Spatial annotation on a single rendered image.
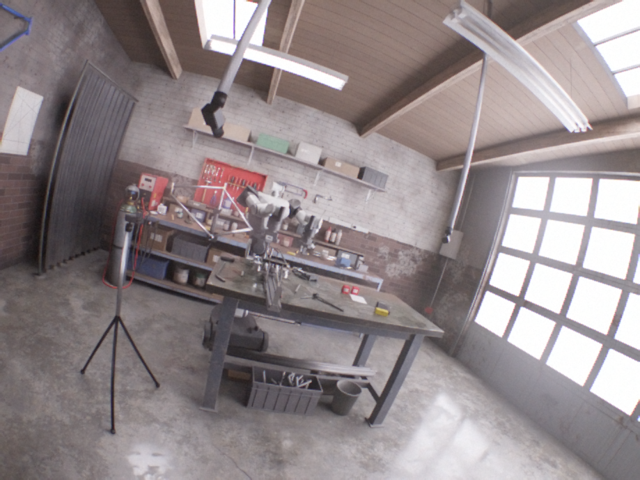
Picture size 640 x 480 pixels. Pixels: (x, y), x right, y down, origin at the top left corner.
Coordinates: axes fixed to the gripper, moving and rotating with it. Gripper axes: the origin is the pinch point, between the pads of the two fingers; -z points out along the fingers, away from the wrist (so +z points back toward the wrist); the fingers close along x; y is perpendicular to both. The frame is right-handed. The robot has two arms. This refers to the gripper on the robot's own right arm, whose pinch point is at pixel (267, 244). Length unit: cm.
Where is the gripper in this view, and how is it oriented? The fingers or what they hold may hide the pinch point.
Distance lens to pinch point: 183.6
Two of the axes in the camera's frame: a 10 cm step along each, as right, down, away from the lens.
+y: -1.9, -1.8, 9.6
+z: 3.0, -9.5, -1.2
